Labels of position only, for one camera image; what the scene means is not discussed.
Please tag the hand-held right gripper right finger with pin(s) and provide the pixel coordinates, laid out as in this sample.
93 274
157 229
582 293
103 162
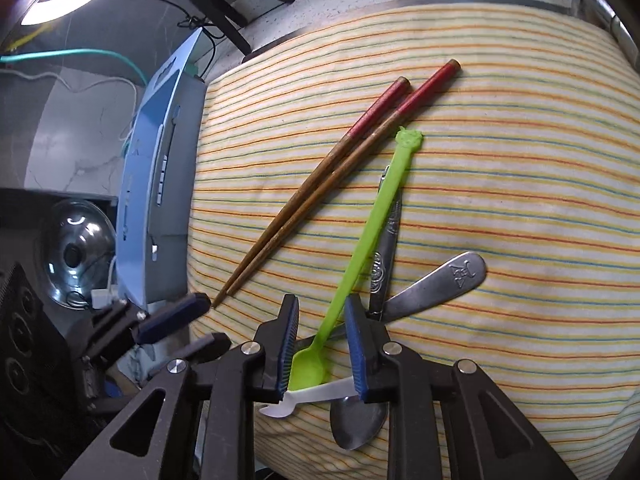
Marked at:
357 360

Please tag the green plastic spoon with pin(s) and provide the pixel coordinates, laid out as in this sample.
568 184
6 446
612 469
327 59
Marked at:
371 225

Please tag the red-topped wooden chopstick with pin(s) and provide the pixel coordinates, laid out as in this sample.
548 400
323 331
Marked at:
430 85
380 103

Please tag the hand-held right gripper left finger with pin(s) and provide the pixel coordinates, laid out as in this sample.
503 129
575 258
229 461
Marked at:
288 350

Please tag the chrome faucet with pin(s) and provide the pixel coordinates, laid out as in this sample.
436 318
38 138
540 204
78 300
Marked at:
612 22

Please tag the striped yellow cloth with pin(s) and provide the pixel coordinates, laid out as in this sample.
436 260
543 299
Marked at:
500 210

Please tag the steel pot lid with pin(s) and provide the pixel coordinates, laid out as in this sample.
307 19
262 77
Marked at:
75 255

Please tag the white plastic spoon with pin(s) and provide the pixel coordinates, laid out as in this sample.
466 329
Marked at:
320 392

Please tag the white charger plug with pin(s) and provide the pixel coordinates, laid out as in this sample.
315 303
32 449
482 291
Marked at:
102 298

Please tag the blue plastic utensil basket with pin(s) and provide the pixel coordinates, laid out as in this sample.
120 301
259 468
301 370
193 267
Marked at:
145 185

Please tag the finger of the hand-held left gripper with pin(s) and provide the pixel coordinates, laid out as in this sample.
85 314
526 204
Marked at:
172 316
212 346

